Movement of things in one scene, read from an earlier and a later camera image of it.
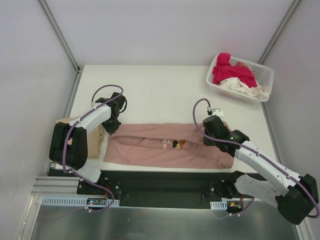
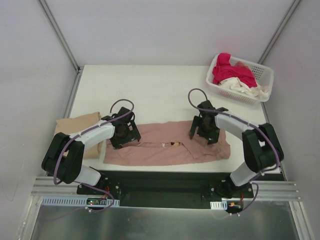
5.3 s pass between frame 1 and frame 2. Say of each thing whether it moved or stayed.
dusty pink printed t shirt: moved
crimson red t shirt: stayed
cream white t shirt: stayed
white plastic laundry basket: stayed
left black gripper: moved
